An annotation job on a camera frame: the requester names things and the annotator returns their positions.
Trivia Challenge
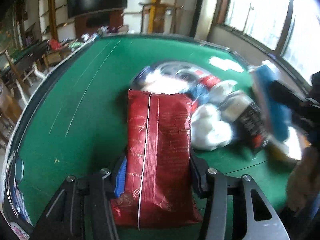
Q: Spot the blue knitted cloth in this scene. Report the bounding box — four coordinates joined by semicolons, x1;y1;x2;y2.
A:
255;64;291;142

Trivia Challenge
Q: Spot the black snack package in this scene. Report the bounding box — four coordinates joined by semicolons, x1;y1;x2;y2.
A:
219;90;268;154

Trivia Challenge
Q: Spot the red snack bag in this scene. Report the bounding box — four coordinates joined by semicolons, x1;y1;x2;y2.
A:
111;90;201;229

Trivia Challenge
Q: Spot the white cloth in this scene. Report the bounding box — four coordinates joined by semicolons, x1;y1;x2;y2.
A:
191;103;234;151

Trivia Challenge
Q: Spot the person right hand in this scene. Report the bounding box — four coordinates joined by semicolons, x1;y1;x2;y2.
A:
286;146;319;212

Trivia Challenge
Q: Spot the white paper sheet right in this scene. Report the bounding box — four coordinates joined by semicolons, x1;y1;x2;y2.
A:
209;56;244;73

